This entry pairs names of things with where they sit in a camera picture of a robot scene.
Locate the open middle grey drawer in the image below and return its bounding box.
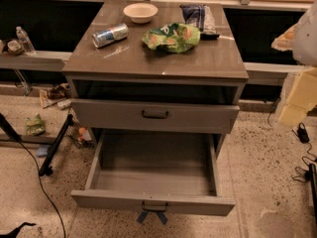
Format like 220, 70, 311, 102
71, 130, 235, 216

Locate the silver blue soda can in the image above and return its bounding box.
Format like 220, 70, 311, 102
92, 23, 129, 49

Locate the green rice chip bag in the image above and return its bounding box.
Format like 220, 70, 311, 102
142, 23, 200, 54

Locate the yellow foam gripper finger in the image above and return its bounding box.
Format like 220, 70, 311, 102
278, 66, 317, 128

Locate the blue white snack bag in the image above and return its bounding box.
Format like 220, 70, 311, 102
180, 4, 219, 40

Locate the closed upper grey drawer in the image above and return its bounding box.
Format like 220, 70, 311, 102
71, 99, 240, 134

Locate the crumpled wrapper on ledge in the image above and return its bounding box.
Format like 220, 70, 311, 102
1, 39, 24, 56

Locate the black power adapter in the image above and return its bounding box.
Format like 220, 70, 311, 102
297, 123, 310, 144

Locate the black floor cable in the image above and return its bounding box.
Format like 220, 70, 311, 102
0, 113, 67, 238

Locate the green bag on floor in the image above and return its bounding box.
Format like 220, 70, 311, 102
26, 113, 46, 136

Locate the trash pile on floor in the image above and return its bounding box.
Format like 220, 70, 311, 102
40, 83, 70, 109

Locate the grey drawer cabinet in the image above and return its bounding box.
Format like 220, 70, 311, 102
62, 1, 248, 148

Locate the black tripod leg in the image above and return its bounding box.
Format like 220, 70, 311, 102
39, 114, 73, 177

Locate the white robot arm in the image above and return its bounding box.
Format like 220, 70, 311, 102
278, 1, 317, 127

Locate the clear plastic water bottle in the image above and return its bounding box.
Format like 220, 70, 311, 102
16, 26, 36, 56

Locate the white paper bowl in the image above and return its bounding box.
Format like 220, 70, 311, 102
123, 3, 159, 24

